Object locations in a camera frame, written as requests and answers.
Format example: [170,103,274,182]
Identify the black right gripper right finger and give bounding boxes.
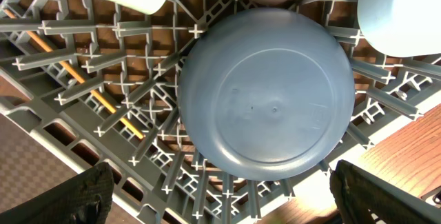
[330,160,440,224]

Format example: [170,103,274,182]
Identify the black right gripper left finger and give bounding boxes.
[1,162,114,224]

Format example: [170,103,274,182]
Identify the dark blue plate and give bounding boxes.
[178,8,355,181]

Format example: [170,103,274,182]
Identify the light blue bowl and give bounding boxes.
[357,0,440,57]

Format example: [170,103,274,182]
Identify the wooden chopstick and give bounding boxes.
[3,8,144,139]

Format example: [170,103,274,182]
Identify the grey dishwasher rack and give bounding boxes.
[1,0,440,223]

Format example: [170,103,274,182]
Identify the brown serving tray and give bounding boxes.
[0,113,139,224]

